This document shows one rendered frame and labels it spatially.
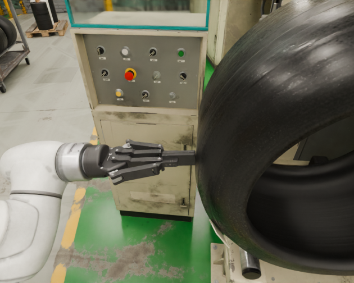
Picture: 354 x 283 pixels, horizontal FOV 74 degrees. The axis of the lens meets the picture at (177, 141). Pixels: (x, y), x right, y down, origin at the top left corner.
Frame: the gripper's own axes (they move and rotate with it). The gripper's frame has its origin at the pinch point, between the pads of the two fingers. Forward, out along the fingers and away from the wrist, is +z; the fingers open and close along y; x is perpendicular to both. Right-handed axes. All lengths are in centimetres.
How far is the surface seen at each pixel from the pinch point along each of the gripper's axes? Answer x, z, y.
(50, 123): 92, -177, 170
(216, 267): 116, 4, 30
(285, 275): 38.9, 24.9, -6.0
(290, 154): 22.7, 32.1, 25.8
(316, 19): -24.7, 21.3, -2.2
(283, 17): -23.7, 19.3, 5.7
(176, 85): 11, -9, 64
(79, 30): -17, -44, 59
